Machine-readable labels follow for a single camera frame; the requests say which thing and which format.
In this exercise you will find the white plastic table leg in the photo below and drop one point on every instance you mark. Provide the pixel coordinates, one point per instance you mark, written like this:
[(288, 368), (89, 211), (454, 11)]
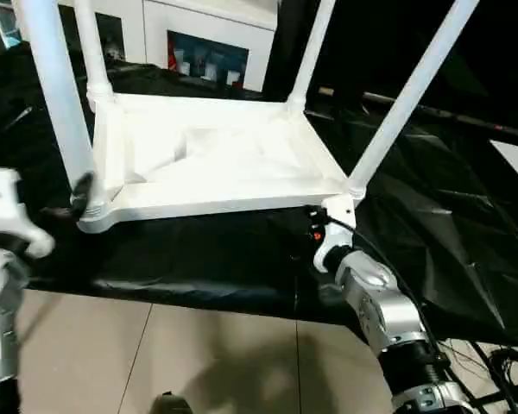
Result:
[(414, 86), (95, 52), (311, 52), (56, 86)]

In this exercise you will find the white plastic table top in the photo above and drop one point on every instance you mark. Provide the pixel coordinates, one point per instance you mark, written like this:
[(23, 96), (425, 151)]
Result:
[(220, 172)]

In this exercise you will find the black glossy mat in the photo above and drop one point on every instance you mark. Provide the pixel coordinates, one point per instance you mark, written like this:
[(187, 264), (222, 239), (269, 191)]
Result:
[(198, 259)]

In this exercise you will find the small gold label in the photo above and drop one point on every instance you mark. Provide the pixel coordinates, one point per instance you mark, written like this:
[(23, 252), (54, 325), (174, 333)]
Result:
[(326, 91)]

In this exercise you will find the small white cup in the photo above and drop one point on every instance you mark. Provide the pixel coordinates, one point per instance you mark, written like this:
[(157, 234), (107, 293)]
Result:
[(184, 64)]

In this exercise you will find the red packet in cabinet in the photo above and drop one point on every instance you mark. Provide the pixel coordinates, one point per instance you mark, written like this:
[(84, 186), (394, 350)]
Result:
[(172, 56)]

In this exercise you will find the white cabinet with glass doors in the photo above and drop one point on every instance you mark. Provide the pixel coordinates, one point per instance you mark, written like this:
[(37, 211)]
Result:
[(155, 43)]

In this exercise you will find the small white jar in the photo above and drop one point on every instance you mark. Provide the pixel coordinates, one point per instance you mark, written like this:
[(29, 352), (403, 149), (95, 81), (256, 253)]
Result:
[(233, 77)]

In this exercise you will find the patterned white jar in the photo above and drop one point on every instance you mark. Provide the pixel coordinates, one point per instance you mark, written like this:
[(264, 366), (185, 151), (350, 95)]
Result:
[(210, 70)]

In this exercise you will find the black long pole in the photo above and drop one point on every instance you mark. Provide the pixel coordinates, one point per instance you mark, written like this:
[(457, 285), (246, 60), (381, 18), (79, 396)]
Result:
[(457, 116)]

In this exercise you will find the black backdrop cloth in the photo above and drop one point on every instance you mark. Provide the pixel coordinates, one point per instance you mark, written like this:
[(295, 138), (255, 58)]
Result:
[(371, 43)]

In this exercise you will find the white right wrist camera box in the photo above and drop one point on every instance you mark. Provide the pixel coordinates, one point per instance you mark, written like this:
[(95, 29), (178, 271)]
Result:
[(341, 207)]

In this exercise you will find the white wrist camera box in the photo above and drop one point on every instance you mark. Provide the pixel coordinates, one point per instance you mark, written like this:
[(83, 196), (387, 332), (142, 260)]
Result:
[(0, 202), (341, 207)]

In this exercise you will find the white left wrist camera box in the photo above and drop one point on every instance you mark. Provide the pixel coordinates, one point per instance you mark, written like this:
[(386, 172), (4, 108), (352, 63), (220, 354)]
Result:
[(0, 202)]

